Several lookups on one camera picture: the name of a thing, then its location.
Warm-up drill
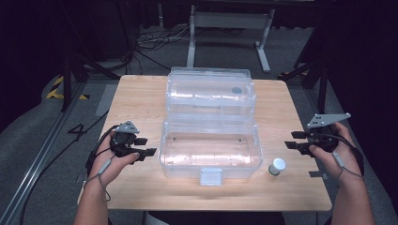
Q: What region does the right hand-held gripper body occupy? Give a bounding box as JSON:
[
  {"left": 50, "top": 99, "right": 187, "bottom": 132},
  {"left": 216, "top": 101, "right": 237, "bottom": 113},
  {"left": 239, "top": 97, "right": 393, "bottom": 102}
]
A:
[{"left": 305, "top": 112, "right": 352, "bottom": 155}]

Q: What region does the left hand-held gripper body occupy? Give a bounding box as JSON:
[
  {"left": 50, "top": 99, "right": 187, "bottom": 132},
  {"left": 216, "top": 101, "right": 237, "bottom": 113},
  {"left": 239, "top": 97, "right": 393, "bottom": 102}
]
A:
[{"left": 109, "top": 120, "right": 141, "bottom": 158}]

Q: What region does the small white green-labelled bottle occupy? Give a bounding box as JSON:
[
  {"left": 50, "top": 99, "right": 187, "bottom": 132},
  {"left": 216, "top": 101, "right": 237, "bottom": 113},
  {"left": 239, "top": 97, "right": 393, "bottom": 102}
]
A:
[{"left": 268, "top": 157, "right": 287, "bottom": 176}]

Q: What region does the clear plastic storage box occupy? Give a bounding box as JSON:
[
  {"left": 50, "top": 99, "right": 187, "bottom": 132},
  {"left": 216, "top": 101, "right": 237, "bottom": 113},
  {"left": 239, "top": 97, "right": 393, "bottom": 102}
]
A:
[{"left": 158, "top": 66, "right": 264, "bottom": 188}]

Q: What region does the person's right hand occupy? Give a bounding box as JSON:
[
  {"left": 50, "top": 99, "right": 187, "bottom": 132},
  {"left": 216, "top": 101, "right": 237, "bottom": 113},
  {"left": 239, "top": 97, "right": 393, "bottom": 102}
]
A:
[{"left": 308, "top": 121, "right": 364, "bottom": 186}]

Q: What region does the person's left hand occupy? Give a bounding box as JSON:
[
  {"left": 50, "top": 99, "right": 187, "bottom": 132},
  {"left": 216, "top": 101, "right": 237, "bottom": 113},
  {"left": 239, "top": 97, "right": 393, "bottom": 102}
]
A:
[{"left": 87, "top": 134, "right": 141, "bottom": 189}]

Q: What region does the black tape strip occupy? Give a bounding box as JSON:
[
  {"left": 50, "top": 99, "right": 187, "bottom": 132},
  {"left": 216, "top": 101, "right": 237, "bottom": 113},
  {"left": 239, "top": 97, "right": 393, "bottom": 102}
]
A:
[{"left": 308, "top": 170, "right": 329, "bottom": 180}]

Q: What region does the black tape floor mark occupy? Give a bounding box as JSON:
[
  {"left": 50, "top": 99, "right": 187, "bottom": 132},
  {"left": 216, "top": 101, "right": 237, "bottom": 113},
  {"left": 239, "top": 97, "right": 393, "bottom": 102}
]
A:
[{"left": 68, "top": 123, "right": 86, "bottom": 143}]

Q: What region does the black tripod stand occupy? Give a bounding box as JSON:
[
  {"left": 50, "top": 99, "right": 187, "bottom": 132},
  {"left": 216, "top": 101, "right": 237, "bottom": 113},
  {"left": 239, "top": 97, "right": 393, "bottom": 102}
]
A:
[
  {"left": 277, "top": 57, "right": 330, "bottom": 114},
  {"left": 60, "top": 51, "right": 122, "bottom": 113}
]

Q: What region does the yellow black floor tape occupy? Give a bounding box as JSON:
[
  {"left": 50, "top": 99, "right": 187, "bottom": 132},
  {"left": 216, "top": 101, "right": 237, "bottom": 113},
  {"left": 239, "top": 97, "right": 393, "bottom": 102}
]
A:
[{"left": 45, "top": 75, "right": 90, "bottom": 101}]

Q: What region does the person's dark clothing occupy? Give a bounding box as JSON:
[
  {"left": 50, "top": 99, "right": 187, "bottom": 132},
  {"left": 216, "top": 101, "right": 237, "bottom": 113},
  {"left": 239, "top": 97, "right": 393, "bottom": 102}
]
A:
[{"left": 146, "top": 211, "right": 286, "bottom": 225}]

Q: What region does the grey wrist lanyard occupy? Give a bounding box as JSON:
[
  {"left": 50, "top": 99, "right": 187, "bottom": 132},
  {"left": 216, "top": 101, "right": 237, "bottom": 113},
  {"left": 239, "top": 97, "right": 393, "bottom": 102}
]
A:
[
  {"left": 84, "top": 157, "right": 114, "bottom": 203},
  {"left": 331, "top": 151, "right": 365, "bottom": 188}
]

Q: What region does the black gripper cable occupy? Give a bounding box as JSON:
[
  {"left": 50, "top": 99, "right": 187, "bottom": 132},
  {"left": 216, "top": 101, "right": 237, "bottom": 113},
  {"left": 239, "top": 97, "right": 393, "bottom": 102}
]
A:
[{"left": 18, "top": 110, "right": 111, "bottom": 225}]

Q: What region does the aluminium floor rail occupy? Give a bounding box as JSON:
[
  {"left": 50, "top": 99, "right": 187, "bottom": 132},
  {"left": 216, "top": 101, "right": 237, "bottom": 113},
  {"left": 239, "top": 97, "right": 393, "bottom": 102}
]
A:
[{"left": 0, "top": 82, "right": 88, "bottom": 225}]

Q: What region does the bundle of floor cables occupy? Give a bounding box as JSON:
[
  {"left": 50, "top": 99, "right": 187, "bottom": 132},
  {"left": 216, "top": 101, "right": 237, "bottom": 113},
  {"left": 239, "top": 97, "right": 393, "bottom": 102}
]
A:
[{"left": 134, "top": 25, "right": 192, "bottom": 53}]

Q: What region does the white metal stand frame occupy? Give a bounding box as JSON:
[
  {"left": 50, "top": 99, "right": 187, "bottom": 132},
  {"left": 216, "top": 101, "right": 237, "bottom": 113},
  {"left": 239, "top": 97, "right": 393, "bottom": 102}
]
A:
[{"left": 186, "top": 4, "right": 276, "bottom": 75}]

